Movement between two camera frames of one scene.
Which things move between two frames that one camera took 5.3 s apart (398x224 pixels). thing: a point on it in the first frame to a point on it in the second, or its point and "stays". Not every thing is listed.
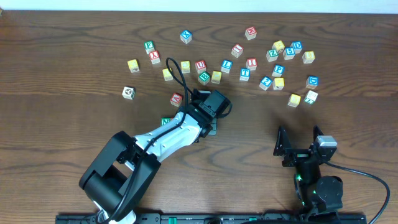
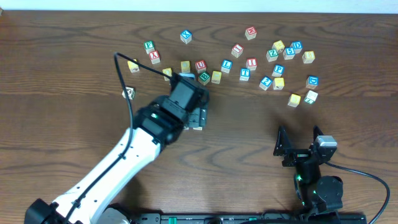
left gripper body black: [201, 94] to [199, 116]
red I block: [252, 63] stays
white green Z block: [311, 97] stays
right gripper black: [301, 155] stays
